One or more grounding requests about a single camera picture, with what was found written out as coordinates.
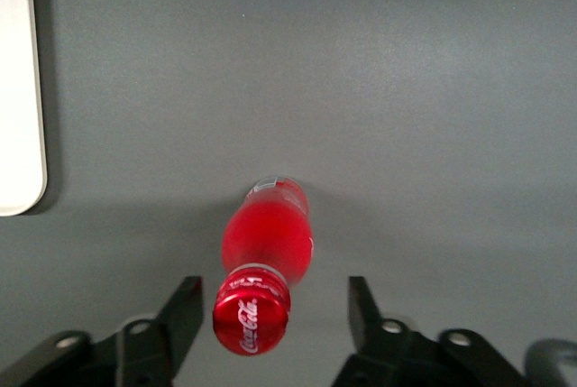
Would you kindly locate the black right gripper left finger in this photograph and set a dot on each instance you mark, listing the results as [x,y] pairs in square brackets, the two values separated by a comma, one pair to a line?
[149,351]

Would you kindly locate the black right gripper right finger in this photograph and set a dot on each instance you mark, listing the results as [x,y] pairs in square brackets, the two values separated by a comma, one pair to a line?
[396,355]

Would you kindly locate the red coke bottle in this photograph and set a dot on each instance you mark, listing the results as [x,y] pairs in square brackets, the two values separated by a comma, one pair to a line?
[266,238]

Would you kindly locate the beige rectangular tray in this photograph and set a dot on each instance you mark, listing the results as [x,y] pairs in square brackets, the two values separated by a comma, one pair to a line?
[18,80]

